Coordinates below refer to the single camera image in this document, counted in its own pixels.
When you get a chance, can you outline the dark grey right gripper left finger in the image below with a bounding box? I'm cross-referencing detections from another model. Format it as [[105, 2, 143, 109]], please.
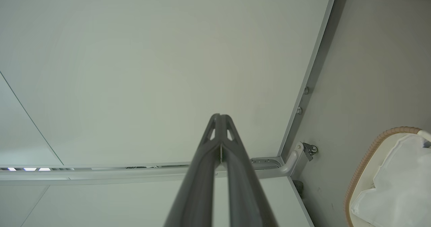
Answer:
[[164, 113, 223, 227]]

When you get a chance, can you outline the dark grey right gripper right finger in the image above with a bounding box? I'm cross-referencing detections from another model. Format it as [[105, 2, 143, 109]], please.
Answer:
[[220, 114, 278, 227]]

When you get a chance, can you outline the wicker laundry basket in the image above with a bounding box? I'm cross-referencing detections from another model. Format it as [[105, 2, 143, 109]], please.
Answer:
[[344, 126, 431, 227]]

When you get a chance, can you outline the white clothing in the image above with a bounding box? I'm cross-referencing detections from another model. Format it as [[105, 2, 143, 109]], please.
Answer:
[[350, 134, 431, 227]]

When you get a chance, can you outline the curved grey metal tube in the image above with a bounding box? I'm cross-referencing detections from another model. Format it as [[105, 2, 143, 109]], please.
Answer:
[[277, 141, 305, 174]]

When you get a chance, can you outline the small metal caster bracket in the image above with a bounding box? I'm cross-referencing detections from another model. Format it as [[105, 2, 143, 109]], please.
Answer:
[[302, 142, 318, 162]]

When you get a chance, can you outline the grey metal wall rail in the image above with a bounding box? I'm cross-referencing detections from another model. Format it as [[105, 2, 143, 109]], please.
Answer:
[[0, 156, 293, 186], [277, 0, 340, 157]]

